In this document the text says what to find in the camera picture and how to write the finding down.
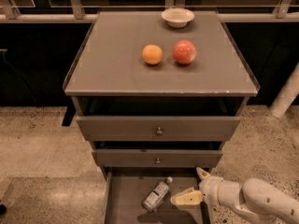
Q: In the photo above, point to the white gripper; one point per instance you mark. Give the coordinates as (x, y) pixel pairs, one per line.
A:
(209, 188)

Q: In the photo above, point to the grey drawer cabinet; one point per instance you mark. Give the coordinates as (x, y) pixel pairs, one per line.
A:
(110, 77)

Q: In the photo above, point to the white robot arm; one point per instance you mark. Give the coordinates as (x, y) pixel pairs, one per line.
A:
(254, 200)

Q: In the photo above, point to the clear plastic bottle white cap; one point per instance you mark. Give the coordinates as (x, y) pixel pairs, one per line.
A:
(154, 198)

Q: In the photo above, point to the grey top drawer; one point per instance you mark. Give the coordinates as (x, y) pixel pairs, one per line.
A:
(143, 128)

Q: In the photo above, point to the orange fruit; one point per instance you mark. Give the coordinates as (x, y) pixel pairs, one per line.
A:
(152, 54)

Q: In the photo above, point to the metal window railing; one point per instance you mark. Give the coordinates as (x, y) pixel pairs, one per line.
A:
(87, 10)

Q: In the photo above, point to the black object at floor edge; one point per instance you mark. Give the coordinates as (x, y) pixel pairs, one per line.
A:
(3, 209)

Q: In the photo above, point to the white ceramic bowl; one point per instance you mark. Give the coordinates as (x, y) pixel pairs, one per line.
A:
(177, 17)

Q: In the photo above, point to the grey bottom drawer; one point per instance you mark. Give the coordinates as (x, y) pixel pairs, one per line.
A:
(128, 187)

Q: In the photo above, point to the grey drawer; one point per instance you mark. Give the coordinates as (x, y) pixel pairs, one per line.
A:
(143, 128)
(128, 187)
(147, 157)

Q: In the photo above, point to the brass top drawer knob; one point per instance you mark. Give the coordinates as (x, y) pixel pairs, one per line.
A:
(159, 131)

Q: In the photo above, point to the white pillar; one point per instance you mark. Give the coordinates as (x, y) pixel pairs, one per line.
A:
(287, 94)

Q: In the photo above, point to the grey middle drawer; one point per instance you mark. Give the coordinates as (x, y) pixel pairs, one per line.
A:
(147, 157)

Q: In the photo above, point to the red apple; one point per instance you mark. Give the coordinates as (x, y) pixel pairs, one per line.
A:
(184, 52)

